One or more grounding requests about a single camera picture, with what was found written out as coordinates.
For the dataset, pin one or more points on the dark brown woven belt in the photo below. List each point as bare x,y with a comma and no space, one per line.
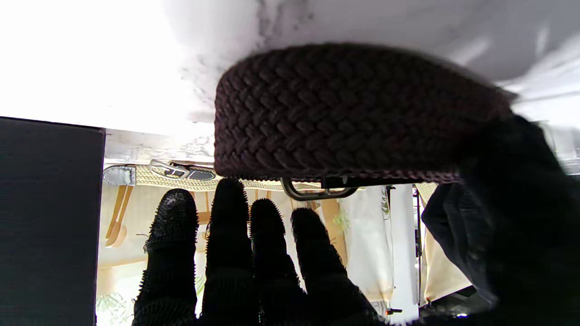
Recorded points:
344,113

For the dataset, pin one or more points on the black belt storage box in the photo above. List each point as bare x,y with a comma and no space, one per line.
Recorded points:
50,226

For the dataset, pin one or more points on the beige woven belt double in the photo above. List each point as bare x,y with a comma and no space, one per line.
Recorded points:
145,179

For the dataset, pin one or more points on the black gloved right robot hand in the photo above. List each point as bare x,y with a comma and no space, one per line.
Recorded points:
521,249

